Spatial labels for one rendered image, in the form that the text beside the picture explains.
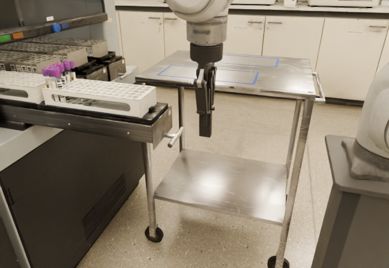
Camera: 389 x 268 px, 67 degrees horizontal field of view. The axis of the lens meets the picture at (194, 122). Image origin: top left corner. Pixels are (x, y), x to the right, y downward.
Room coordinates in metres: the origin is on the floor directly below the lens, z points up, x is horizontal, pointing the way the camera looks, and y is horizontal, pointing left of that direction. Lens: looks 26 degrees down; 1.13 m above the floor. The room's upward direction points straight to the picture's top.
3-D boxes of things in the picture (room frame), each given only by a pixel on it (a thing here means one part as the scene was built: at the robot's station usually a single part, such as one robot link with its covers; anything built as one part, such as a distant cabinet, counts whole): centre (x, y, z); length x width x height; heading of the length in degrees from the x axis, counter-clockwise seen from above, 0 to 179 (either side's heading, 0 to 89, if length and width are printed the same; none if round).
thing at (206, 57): (0.67, -0.03, 0.96); 0.08 x 0.07 x 0.09; 163
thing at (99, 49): (1.28, 0.42, 0.85); 0.12 x 0.02 x 0.06; 162
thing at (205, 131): (0.66, -0.03, 0.80); 0.03 x 0.01 x 0.07; 73
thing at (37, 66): (0.98, 0.51, 0.85); 0.12 x 0.02 x 0.06; 164
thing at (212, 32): (0.67, -0.03, 1.03); 0.09 x 0.09 x 0.06
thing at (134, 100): (0.75, 0.26, 0.83); 0.30 x 0.10 x 0.06; 73
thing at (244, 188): (1.12, -0.15, 0.41); 0.67 x 0.46 x 0.82; 73
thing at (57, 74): (0.74, 0.36, 0.86); 0.02 x 0.02 x 0.11
